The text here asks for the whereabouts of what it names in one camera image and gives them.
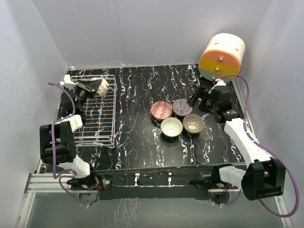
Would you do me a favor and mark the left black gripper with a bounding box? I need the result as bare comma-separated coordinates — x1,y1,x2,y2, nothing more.
74,79,102,110

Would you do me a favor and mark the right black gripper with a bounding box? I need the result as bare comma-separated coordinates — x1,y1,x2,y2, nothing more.
187,86,219,114

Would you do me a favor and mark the pink spoked patterned bowl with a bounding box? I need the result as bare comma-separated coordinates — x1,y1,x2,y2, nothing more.
96,79,109,97

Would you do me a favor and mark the red patterned bowl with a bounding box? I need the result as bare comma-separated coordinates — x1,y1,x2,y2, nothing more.
151,101,173,120

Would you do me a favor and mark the green patterned bowl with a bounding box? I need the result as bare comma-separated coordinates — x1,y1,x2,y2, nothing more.
161,117,183,138

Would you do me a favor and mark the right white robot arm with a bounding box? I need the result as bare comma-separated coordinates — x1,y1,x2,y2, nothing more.
187,85,286,200

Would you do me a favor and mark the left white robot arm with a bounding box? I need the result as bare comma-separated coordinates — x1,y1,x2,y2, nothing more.
39,75,103,190

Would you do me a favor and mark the purple striped bowl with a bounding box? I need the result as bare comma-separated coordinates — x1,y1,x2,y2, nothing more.
172,99,193,117

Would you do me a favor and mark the brown lattice patterned bowl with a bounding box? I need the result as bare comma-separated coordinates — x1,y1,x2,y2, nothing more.
182,114,205,134

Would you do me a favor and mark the orange yellow cylindrical drawer unit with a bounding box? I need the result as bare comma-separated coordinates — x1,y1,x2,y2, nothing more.
198,33,246,83

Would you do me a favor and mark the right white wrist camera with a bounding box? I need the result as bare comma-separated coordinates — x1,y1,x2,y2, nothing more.
212,77,227,89

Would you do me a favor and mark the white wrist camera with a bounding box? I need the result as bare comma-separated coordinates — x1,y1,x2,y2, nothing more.
212,77,227,89
59,75,76,90

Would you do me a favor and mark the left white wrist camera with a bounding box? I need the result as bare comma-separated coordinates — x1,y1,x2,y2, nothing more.
59,75,76,90

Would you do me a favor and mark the white wire dish rack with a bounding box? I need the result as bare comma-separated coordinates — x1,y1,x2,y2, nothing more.
71,75,117,148

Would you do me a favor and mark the black front base frame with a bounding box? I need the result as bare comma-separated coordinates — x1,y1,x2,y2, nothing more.
66,166,240,201

